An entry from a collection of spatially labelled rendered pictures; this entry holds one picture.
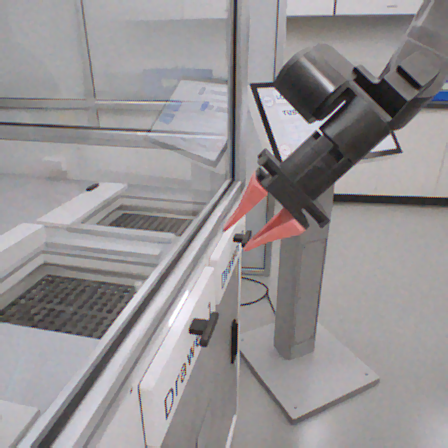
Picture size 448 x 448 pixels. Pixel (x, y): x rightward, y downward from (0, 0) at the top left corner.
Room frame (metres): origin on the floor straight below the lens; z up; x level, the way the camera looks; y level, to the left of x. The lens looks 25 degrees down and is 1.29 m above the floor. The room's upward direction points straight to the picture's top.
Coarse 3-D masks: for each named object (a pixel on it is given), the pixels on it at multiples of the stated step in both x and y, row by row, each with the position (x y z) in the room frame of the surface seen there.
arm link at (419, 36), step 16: (432, 0) 0.50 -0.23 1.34; (416, 16) 0.50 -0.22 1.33; (432, 16) 0.48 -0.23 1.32; (416, 32) 0.46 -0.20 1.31; (432, 32) 0.46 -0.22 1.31; (400, 48) 0.44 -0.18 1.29; (416, 48) 0.44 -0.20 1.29; (432, 48) 0.44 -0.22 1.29; (416, 96) 0.40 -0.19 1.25; (432, 96) 0.41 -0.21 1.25; (400, 112) 0.43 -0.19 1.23; (416, 112) 0.43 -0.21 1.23; (400, 128) 0.45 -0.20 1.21
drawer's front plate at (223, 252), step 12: (240, 228) 0.86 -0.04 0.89; (228, 240) 0.72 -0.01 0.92; (216, 252) 0.66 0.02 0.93; (228, 252) 0.73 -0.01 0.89; (240, 252) 0.86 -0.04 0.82; (216, 264) 0.64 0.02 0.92; (228, 264) 0.73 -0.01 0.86; (216, 276) 0.64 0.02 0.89; (228, 276) 0.73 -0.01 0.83; (216, 288) 0.64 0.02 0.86; (216, 300) 0.64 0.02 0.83
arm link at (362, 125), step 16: (352, 80) 0.43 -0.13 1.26; (336, 96) 0.42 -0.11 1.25; (352, 96) 0.42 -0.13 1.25; (368, 96) 0.42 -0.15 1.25; (320, 112) 0.42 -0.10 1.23; (336, 112) 0.41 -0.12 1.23; (352, 112) 0.40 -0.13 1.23; (368, 112) 0.39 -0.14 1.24; (384, 112) 0.41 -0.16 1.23; (320, 128) 0.41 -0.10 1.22; (336, 128) 0.40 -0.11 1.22; (352, 128) 0.39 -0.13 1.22; (368, 128) 0.39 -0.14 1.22; (384, 128) 0.39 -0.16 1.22; (336, 144) 0.39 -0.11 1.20; (352, 144) 0.39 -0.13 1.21; (368, 144) 0.39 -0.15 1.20; (352, 160) 0.39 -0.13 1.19
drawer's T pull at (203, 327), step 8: (216, 312) 0.49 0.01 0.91; (192, 320) 0.48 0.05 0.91; (200, 320) 0.48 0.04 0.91; (208, 320) 0.47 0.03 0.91; (216, 320) 0.48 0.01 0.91; (192, 328) 0.46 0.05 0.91; (200, 328) 0.46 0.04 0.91; (208, 328) 0.46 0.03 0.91; (208, 336) 0.44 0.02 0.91; (200, 344) 0.43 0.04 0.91; (208, 344) 0.43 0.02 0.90
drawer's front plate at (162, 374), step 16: (208, 272) 0.59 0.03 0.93; (208, 288) 0.57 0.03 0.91; (192, 304) 0.49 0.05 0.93; (208, 304) 0.56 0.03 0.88; (176, 320) 0.45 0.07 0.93; (176, 336) 0.42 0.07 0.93; (192, 336) 0.48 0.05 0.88; (160, 352) 0.39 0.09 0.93; (176, 352) 0.41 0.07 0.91; (160, 368) 0.36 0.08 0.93; (176, 368) 0.40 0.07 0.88; (192, 368) 0.47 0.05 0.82; (144, 384) 0.34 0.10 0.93; (160, 384) 0.35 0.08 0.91; (144, 400) 0.33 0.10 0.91; (160, 400) 0.35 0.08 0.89; (176, 400) 0.40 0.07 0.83; (144, 416) 0.33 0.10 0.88; (160, 416) 0.34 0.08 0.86; (160, 432) 0.34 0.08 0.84
